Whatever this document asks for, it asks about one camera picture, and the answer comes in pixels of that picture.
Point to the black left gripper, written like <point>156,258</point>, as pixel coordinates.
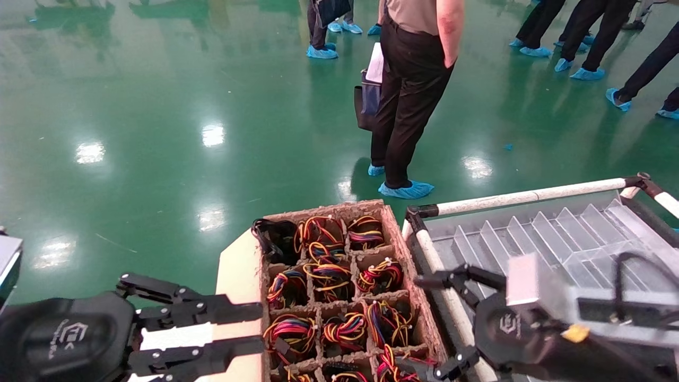
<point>63,339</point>

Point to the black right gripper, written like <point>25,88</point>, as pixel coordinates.
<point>509,331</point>

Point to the beige cardboard sheet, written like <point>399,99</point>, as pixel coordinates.
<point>238,276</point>

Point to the brown pulp divider tray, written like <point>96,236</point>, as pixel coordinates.
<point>395,233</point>

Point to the black pipe corner connector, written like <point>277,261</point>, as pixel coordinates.
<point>643,182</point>
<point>416,215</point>

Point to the clear plastic divider tray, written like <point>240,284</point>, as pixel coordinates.
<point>557,233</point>

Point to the person short-sleeved shirt black trousers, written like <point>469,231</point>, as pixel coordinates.
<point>408,95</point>

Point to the dark tote bag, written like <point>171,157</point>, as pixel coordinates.
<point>368,103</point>

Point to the black handbag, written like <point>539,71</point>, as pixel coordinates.
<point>331,9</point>

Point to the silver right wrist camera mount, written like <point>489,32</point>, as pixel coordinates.
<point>536,281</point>

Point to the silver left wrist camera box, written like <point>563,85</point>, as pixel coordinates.
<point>9,265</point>

